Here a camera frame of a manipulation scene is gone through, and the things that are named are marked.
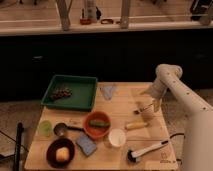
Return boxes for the yellow banana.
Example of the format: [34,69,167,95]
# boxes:
[125,121,148,130]

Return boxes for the green cucumber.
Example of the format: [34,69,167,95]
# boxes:
[89,120,110,128]

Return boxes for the wooden shelf post middle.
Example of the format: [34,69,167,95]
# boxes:
[120,0,131,29]

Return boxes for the green plastic tray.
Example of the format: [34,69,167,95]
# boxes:
[41,75,98,111]

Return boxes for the black stand pole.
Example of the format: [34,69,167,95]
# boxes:
[13,122,24,171]

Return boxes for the red object on shelf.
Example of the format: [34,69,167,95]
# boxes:
[80,18,92,25]

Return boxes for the orange bowl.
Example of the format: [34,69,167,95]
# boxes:
[83,111,111,140]

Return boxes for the white cup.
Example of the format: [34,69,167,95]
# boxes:
[108,129,126,148]

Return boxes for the yellow round fruit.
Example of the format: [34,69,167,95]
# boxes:
[56,147,69,162]

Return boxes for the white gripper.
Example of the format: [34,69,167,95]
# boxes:
[140,79,167,112]

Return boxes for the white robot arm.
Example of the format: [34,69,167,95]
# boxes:
[146,64,213,171]

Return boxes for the small green cup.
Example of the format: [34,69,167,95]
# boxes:
[38,120,52,137]

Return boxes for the blue sponge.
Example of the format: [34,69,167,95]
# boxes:
[76,134,97,156]

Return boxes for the light blue cloth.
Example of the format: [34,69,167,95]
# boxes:
[100,84,116,100]

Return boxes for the bunch of dark grapes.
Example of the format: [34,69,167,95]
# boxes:
[50,88,72,101]

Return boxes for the white handled dish brush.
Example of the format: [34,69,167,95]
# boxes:
[127,140,169,163]

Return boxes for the dark brown plate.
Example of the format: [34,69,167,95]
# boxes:
[46,138,75,168]

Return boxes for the dark metal ladle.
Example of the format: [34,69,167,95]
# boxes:
[53,123,83,137]

